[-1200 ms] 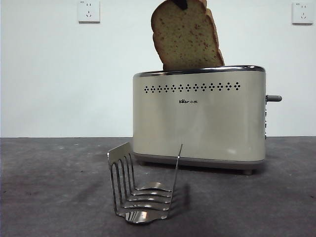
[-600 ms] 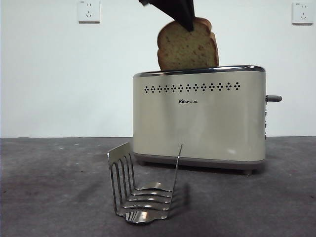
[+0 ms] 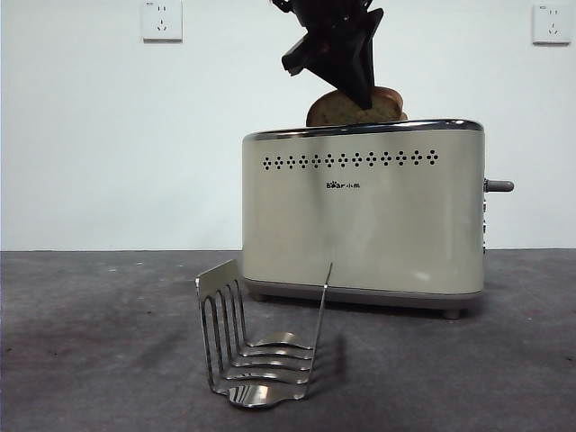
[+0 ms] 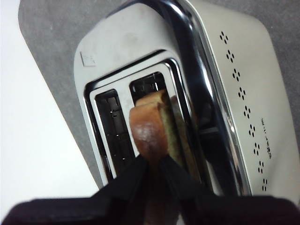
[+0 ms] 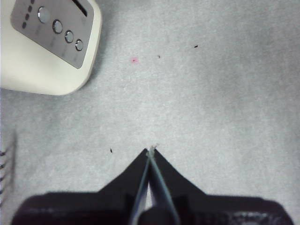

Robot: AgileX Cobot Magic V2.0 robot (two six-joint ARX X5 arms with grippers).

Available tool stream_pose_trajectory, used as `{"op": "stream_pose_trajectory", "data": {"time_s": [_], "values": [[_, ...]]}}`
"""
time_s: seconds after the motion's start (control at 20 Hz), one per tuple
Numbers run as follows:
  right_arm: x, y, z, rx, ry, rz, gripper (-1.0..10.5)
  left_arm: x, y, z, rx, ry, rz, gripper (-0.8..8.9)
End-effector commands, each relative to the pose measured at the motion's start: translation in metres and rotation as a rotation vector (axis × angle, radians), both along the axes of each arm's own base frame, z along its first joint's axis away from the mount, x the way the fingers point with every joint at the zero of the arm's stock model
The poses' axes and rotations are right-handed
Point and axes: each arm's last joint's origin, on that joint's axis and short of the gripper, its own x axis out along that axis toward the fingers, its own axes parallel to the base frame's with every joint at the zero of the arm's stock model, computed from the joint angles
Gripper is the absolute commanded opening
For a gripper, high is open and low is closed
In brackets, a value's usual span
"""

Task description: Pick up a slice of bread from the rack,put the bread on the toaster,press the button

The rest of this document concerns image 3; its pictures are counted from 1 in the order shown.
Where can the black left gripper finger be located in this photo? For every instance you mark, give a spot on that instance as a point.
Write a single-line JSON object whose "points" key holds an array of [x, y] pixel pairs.
{"points": [[351, 63]]}

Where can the brown-crusted bread slice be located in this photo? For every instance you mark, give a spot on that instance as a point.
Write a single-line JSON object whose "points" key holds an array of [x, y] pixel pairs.
{"points": [[328, 112]]}

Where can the grey toaster lever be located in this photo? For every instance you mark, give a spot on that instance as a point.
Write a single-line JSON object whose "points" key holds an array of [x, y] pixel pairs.
{"points": [[500, 185]]}

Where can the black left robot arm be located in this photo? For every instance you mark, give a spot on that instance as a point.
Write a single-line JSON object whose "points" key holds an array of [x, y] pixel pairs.
{"points": [[315, 9]]}

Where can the cream toaster with chrome top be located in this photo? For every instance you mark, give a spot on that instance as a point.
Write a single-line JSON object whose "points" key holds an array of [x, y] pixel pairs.
{"points": [[405, 234]]}

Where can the shiny metal toast rack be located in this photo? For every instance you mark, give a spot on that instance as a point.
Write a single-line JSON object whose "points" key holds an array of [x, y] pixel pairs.
{"points": [[265, 391]]}

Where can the white wall socket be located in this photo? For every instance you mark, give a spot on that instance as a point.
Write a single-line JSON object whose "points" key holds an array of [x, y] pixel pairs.
{"points": [[163, 22], [551, 24]]}

